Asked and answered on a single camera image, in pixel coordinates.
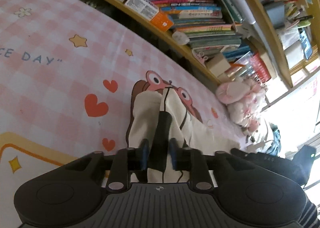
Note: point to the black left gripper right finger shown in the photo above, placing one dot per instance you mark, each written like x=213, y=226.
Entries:
x=193, y=161

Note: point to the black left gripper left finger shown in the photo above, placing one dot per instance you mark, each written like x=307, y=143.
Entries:
x=124, y=163

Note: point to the cream white garment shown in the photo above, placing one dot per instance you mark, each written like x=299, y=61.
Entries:
x=170, y=132

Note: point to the pink plush toy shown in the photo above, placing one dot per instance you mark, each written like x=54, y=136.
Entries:
x=243, y=98

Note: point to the beige pen holder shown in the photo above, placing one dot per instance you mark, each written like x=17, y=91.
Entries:
x=218, y=64

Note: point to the pink checkered bed sheet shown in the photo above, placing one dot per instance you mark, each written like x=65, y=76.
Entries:
x=71, y=77

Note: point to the small white box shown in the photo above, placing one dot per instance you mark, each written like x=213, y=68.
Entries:
x=180, y=38

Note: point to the white wooden bookshelf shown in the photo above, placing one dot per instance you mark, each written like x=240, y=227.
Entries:
x=281, y=33

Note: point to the row of colourful books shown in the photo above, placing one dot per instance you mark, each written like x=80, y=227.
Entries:
x=210, y=33

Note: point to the flat white orange box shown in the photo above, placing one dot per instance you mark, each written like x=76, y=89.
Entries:
x=151, y=13

